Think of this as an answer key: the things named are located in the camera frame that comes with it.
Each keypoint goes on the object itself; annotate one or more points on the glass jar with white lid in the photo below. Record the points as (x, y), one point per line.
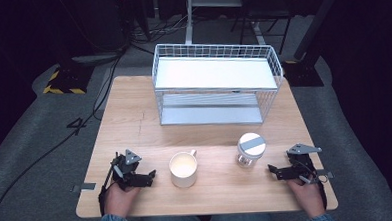
(251, 148)

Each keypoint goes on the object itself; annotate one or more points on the white ceramic cup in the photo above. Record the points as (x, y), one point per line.
(183, 169)

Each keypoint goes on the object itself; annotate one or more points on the yellow black striped base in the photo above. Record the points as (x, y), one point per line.
(66, 81)

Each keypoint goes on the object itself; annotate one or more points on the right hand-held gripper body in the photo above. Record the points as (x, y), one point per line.
(301, 164)

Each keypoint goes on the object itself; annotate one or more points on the grey tape piece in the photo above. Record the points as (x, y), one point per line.
(85, 187)
(326, 174)

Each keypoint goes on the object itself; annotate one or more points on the black chair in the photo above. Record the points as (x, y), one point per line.
(266, 7)

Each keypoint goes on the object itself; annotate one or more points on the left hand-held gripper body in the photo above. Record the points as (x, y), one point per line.
(126, 172)

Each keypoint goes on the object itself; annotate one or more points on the person's right hand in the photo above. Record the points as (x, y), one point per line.
(309, 199)

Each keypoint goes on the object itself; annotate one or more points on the person's left hand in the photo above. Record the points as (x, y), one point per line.
(118, 202)

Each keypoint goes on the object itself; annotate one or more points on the black metal stand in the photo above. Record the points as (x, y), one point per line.
(309, 48)

